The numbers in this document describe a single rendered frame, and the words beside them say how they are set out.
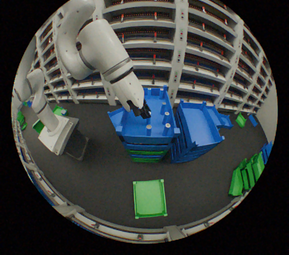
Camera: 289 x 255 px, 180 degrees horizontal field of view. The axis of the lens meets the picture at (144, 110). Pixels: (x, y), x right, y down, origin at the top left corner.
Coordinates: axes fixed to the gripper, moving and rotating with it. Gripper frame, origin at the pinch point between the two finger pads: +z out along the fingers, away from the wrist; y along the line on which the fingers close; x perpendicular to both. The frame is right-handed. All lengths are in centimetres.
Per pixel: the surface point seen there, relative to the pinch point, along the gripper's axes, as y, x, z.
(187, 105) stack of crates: -19.4, 20.1, 23.4
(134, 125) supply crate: 1.0, -7.2, 4.9
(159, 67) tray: -54, 10, 4
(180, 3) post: -52, 50, -48
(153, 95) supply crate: -20.8, 0.6, 8.4
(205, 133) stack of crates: 1.3, 25.4, 29.0
